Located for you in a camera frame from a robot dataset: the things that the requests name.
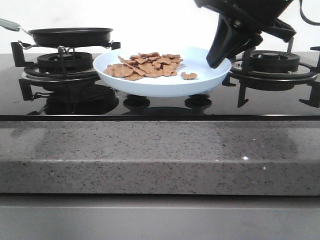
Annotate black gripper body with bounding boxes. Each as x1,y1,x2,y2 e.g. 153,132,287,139
195,0,296,43

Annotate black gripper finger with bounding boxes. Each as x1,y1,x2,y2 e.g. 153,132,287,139
206,14,239,68
226,33,263,59

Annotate brown meat slices pile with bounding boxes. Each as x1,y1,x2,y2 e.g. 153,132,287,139
103,52,183,81

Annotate light blue plate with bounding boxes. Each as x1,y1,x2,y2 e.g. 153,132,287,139
93,46,232,98

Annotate black frying pan green handle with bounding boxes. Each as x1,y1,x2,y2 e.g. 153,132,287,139
0,18,113,48

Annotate right black burner grate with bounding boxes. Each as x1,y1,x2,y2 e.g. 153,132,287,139
222,38,320,108

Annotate black burner grate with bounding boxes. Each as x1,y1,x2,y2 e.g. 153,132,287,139
222,38,320,108
10,41,122,89

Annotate silver right stove knob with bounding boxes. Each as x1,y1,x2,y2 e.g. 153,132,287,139
202,89,213,95

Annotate black glass gas hob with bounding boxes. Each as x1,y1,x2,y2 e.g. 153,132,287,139
0,54,320,122

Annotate left black burner grate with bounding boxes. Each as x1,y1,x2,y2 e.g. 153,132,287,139
10,41,122,89

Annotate grey cabinet drawer front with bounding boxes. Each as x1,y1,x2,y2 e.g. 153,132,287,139
0,194,320,240

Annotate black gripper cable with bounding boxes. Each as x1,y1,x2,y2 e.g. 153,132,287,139
298,0,320,26

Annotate wire pan support ring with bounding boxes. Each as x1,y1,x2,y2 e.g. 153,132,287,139
17,40,120,56

